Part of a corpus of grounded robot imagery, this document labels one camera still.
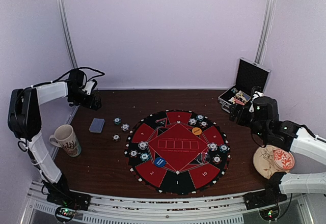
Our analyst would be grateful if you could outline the clear round dealer button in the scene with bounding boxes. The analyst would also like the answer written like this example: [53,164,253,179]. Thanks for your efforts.
[196,152,210,165]

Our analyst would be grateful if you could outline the right aluminium frame post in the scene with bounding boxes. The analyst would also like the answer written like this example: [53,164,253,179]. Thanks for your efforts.
[254,0,276,65]

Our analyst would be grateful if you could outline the white floral ceramic mug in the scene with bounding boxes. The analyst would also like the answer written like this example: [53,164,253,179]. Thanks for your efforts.
[49,124,82,157]

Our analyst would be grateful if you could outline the orange patterned small plate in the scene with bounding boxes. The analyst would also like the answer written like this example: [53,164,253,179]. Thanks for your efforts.
[273,149,295,171]

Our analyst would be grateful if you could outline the round red black poker mat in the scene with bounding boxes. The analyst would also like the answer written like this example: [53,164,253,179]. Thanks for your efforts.
[124,110,231,195]

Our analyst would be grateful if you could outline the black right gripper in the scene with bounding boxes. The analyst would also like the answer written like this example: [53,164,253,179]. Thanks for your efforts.
[230,103,267,141]

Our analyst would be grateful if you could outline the left aluminium frame post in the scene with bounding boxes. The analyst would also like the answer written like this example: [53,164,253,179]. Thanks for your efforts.
[56,0,78,68]

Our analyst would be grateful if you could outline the orange big blind button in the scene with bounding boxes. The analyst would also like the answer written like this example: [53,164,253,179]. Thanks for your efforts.
[192,127,202,135]

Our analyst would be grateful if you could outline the green chips stack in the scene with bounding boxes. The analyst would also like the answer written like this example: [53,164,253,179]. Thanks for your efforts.
[219,144,229,153]
[196,115,204,122]

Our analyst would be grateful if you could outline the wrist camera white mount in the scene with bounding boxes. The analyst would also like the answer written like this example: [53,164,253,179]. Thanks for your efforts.
[82,79,97,95]
[249,86,264,113]

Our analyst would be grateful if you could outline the black triangular all-in marker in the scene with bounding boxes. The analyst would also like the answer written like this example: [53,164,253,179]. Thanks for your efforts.
[155,118,168,127]

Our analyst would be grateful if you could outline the cream floral plate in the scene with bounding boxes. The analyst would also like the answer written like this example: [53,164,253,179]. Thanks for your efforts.
[253,145,280,179]

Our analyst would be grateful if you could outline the green poker chip stack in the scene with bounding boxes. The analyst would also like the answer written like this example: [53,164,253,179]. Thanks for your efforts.
[114,117,122,125]

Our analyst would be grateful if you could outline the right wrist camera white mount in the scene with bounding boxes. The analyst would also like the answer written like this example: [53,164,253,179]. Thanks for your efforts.
[249,86,264,113]

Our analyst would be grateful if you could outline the blue cream poker chip stack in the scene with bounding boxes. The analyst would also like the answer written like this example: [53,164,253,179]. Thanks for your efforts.
[121,123,130,132]

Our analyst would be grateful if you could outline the aluminium poker case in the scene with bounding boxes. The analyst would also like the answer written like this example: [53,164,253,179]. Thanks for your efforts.
[218,58,270,113]

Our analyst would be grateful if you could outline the blue small blind button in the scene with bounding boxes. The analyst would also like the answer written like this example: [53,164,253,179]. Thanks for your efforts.
[154,157,166,167]

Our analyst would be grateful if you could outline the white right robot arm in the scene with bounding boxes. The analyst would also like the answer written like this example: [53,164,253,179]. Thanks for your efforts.
[229,96,325,205]

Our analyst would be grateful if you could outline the aluminium frame post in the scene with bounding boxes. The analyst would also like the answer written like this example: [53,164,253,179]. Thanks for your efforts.
[56,0,78,68]
[254,0,276,65]

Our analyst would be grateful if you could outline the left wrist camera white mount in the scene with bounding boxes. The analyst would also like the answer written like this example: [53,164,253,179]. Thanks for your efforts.
[82,79,97,95]

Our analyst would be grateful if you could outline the red black poker chip stack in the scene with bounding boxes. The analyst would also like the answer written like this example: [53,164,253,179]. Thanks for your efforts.
[112,134,120,141]

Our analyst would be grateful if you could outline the red black chips stack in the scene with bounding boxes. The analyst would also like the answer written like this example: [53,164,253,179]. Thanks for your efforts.
[199,121,208,128]
[212,155,222,164]

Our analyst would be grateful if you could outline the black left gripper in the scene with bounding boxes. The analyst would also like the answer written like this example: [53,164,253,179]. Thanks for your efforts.
[69,89,101,110]

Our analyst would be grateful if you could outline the blue cream chips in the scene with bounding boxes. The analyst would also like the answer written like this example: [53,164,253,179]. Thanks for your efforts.
[138,141,148,151]

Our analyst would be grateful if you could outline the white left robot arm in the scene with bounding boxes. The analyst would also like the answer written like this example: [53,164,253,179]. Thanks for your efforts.
[8,67,105,206]

